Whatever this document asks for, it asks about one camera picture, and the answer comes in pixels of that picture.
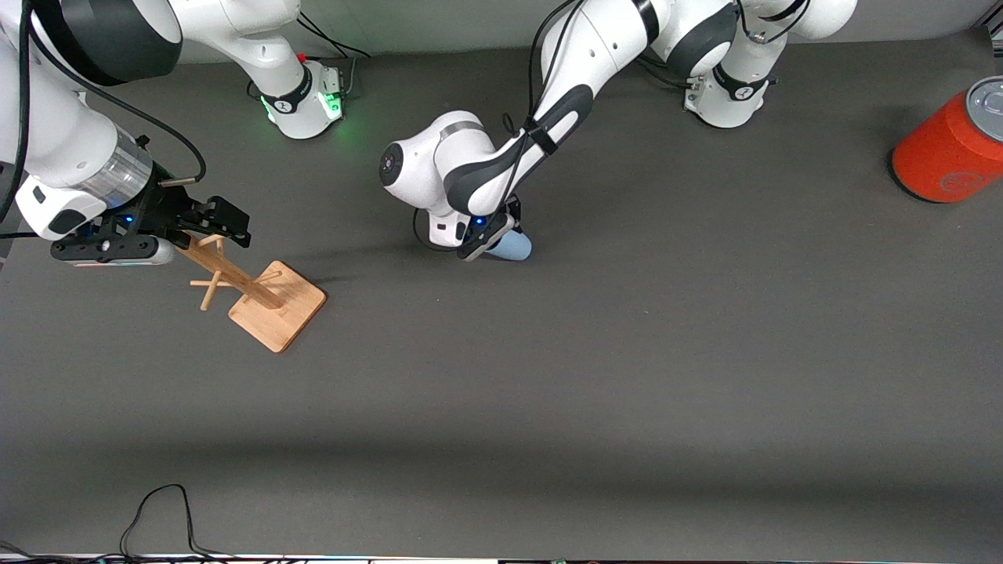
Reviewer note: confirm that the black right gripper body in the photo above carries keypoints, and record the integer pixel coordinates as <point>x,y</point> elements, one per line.
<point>166,208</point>

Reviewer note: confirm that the light blue plastic cup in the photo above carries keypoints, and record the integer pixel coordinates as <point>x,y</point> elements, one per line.
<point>513,247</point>

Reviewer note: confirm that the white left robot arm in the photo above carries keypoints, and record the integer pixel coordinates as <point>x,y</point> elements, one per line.
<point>595,39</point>

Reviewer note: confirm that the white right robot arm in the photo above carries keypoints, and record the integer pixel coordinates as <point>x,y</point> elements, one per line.
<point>47,117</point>

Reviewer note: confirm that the wooden cup rack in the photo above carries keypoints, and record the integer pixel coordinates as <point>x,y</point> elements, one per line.
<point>278,309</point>

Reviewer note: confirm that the orange can with grey lid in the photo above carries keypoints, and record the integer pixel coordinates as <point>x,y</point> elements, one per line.
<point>948,149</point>

